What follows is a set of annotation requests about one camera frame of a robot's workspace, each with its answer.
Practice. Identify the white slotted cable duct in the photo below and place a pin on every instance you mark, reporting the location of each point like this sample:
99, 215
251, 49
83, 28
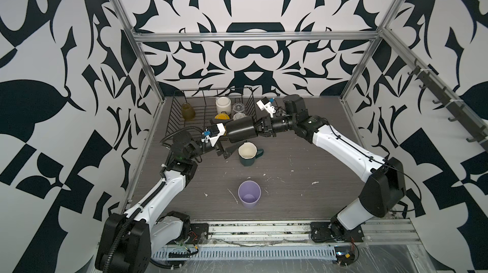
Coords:
326, 253

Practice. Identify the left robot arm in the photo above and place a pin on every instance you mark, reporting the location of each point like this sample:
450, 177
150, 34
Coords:
129, 240

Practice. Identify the grey wall hook rail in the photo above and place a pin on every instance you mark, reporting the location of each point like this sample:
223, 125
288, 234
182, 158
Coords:
446, 98

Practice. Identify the black wire dish rack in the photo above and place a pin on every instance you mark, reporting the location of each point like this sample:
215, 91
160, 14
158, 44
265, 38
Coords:
204, 103

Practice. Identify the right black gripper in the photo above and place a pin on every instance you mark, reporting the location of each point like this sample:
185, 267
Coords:
267, 127

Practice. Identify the clear glass cup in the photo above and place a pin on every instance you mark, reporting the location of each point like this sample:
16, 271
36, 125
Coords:
238, 108

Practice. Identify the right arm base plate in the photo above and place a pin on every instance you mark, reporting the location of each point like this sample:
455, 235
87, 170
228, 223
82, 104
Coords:
322, 232

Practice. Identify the black mug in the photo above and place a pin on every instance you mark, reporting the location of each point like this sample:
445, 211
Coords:
240, 130

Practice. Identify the cream white mug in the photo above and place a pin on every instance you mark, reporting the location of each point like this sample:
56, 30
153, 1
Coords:
239, 115

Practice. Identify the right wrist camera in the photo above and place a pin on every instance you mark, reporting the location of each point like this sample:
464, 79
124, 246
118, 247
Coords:
267, 104

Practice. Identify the small green circuit board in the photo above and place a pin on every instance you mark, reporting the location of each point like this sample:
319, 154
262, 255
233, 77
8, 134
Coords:
346, 255

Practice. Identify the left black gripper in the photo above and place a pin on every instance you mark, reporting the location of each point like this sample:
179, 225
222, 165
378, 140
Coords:
220, 151

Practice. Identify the dark green mug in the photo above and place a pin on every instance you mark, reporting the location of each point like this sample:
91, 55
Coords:
248, 153

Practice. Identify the olive glass cup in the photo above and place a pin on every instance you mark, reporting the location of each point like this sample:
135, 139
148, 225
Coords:
188, 112

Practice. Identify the white mug red inside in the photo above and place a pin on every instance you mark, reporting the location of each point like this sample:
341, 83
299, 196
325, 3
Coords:
224, 105

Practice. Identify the yellow mug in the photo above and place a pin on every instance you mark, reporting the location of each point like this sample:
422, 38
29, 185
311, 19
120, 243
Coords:
222, 116

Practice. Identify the lavender cup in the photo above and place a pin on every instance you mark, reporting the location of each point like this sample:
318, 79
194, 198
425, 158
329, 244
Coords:
249, 193

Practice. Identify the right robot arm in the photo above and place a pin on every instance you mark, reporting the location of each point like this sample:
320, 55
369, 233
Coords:
384, 180

